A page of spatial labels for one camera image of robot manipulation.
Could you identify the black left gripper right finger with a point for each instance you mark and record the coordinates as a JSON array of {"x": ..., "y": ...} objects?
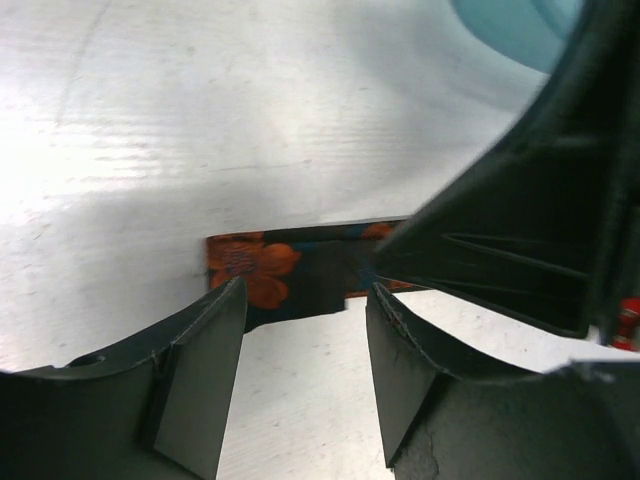
[{"x": 449, "y": 411}]

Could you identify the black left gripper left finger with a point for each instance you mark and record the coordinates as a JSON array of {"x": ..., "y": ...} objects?
[{"x": 151, "y": 406}]

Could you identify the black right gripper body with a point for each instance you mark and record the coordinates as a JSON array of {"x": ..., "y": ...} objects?
[{"x": 544, "y": 227}]

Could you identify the dark floral orange tie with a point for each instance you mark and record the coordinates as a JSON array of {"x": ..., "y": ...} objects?
[{"x": 299, "y": 273}]

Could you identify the teal transparent plastic tub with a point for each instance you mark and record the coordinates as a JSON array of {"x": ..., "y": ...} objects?
[{"x": 533, "y": 33}]

